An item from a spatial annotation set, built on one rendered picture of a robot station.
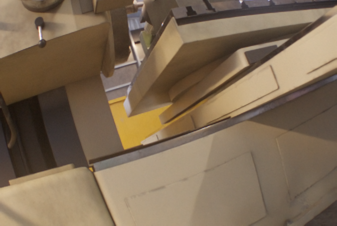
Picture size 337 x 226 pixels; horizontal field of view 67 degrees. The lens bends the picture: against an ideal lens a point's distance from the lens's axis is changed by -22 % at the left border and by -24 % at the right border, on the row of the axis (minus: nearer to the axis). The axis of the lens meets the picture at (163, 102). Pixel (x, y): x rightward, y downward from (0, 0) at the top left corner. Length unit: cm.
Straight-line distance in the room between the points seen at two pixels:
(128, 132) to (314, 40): 296
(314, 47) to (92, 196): 83
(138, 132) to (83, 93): 185
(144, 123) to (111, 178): 250
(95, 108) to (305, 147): 111
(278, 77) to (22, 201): 94
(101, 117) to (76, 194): 73
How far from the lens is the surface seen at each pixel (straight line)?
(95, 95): 172
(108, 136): 169
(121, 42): 137
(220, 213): 116
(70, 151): 167
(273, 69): 90
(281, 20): 123
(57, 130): 169
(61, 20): 116
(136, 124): 351
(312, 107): 146
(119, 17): 132
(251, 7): 122
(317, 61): 74
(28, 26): 117
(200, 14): 109
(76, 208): 107
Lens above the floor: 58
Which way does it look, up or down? 8 degrees up
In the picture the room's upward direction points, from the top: 19 degrees counter-clockwise
